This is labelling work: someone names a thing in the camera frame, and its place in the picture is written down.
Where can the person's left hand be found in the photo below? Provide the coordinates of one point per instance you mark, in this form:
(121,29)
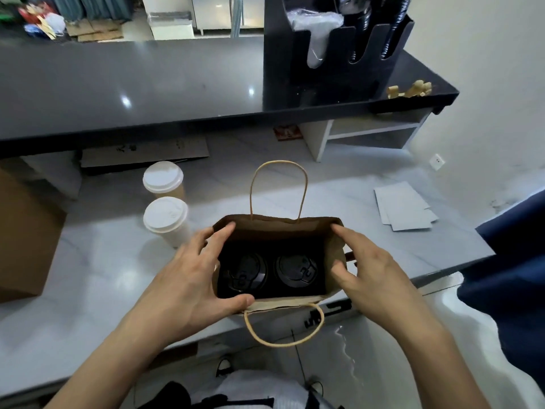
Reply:
(192,289)

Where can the person's right hand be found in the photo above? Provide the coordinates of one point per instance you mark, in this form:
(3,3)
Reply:
(383,285)

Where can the black lid coffee cup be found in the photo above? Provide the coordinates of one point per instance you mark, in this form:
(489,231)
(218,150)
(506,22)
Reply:
(245,272)
(298,271)

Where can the stack of white paper sheets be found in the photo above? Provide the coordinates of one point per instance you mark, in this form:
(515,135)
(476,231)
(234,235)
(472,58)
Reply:
(404,204)

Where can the brown paper bag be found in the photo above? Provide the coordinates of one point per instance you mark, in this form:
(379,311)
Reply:
(272,227)
(25,234)

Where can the tan coffee cup white lid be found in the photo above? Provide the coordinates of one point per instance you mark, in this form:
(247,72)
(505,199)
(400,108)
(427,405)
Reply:
(163,177)

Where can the person's left shoe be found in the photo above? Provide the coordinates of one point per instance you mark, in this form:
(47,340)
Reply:
(225,366)

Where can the person's shoe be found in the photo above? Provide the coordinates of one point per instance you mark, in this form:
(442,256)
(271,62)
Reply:
(225,366)
(316,387)

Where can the person's white shirt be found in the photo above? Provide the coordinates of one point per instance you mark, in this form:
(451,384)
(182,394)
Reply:
(247,389)

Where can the person's right shoe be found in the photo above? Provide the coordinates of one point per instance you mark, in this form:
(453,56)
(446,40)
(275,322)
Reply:
(316,387)

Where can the black body harness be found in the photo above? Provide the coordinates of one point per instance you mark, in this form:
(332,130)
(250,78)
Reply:
(162,396)

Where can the white support panel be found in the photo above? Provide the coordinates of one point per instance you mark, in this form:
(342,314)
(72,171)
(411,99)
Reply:
(55,170)

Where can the row of tan tape strips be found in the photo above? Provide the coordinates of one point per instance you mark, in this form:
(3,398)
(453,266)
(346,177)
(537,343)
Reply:
(415,89)

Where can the black acrylic organizer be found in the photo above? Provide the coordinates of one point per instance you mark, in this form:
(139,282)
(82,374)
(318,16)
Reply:
(281,81)

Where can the plastic wrapped white pack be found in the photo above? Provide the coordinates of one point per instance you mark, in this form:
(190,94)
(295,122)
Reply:
(315,29)

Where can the white box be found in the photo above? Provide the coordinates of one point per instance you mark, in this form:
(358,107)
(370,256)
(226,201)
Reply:
(170,25)

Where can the stainless steel refrigerator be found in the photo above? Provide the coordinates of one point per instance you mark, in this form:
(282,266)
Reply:
(226,11)

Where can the blue skirted table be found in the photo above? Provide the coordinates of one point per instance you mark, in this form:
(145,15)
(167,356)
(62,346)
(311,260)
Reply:
(89,4)

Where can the white wall socket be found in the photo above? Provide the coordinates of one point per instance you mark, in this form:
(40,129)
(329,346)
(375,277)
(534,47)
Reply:
(437,162)

